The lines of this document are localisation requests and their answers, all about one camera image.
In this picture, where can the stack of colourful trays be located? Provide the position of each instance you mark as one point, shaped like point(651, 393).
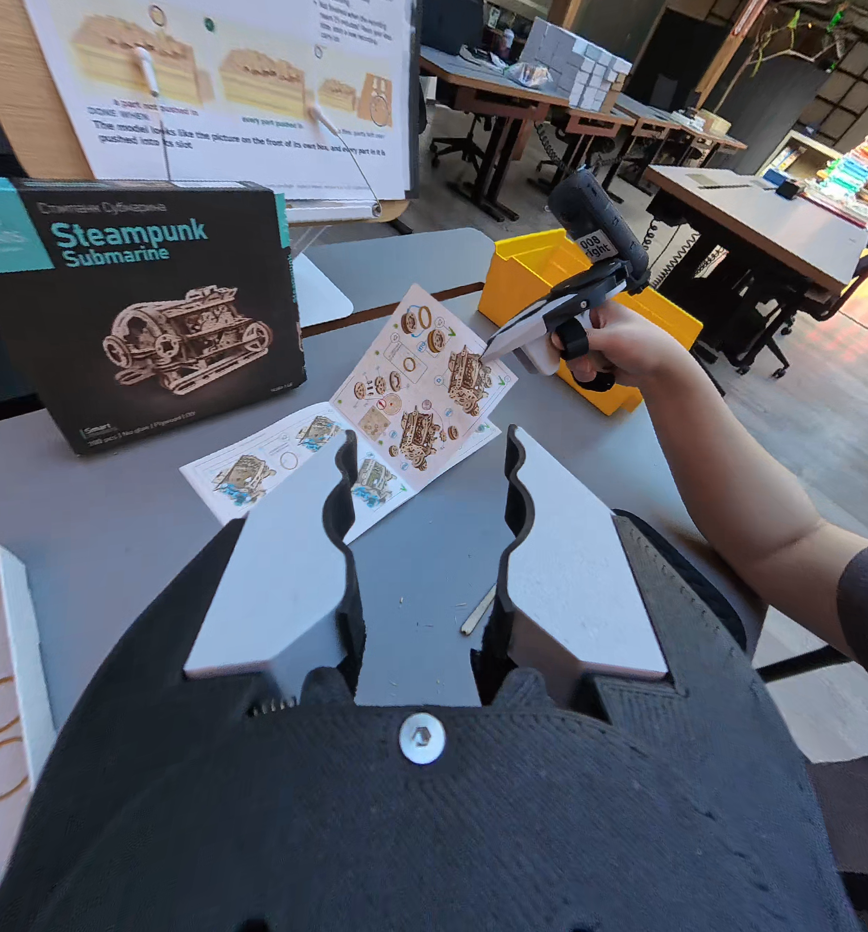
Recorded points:
point(856, 167)

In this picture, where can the thin wooden stick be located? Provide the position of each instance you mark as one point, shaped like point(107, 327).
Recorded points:
point(478, 610)

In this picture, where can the white cardboard box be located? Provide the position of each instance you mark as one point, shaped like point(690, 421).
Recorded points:
point(19, 619)

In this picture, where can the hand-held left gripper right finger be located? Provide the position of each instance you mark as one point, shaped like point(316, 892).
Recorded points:
point(579, 590)

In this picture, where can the person's right hand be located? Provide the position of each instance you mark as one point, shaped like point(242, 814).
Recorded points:
point(630, 342)

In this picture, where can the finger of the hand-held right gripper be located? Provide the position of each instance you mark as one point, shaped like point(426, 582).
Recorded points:
point(536, 320)
point(558, 293)

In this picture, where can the black model kit box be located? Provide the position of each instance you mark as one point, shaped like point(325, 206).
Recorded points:
point(41, 364)

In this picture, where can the yellow plastic bin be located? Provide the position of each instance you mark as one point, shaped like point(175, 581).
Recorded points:
point(529, 269)

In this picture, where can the black chair frame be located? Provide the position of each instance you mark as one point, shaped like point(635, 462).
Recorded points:
point(805, 661)

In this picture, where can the stack of white boxes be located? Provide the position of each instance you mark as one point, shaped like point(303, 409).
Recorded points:
point(572, 58)

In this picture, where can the grey office desk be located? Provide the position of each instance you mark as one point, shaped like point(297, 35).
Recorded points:
point(478, 80)
point(754, 218)

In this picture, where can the white instruction sheet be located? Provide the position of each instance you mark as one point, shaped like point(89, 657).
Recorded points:
point(259, 160)

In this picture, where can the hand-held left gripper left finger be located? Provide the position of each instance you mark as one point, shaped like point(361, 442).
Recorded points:
point(274, 590)

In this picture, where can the person's right forearm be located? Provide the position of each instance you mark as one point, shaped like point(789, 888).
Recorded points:
point(754, 510)

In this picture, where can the illustrated instruction booklet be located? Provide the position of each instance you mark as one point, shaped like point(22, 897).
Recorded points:
point(419, 378)

